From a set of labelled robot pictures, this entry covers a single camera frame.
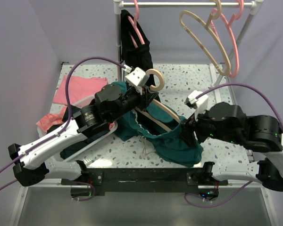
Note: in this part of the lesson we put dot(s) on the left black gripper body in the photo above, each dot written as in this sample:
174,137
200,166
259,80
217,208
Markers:
139,99

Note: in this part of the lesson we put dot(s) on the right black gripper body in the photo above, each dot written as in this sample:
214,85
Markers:
198,125

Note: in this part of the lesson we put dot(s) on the teal green shorts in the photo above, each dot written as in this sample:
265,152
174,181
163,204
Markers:
168,145

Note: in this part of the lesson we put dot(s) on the beige wooden hanger front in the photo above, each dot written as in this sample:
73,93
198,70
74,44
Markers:
157,103

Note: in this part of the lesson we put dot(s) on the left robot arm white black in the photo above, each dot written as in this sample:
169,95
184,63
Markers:
34,162

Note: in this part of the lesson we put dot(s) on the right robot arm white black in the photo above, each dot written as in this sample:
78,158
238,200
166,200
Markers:
262,134

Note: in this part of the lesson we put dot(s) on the black shorts on hanger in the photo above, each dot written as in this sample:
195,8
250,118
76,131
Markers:
134,54

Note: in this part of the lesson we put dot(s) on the pink hanger holding shorts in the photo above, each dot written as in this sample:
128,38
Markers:
134,21

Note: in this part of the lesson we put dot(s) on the pink garment in basket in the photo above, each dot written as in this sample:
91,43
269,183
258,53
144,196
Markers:
111,126

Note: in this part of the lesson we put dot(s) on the pink folded shirt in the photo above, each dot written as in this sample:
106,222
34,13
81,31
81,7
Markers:
78,89

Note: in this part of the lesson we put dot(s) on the dark navy garment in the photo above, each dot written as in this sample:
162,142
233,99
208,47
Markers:
74,148

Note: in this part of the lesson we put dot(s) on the coral patterned garment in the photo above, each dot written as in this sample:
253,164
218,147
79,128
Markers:
51,119

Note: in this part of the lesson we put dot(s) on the white laundry basket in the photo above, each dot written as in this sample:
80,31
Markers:
71,158

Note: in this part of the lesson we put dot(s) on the white metal clothes rack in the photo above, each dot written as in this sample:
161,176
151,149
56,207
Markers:
232,63

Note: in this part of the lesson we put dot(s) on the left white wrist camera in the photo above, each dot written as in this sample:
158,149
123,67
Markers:
136,79

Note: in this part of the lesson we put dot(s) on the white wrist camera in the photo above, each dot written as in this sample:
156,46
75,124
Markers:
136,79
198,102

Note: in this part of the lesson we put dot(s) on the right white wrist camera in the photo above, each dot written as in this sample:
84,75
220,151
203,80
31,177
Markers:
198,102

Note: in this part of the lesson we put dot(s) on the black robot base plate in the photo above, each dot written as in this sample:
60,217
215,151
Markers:
145,180

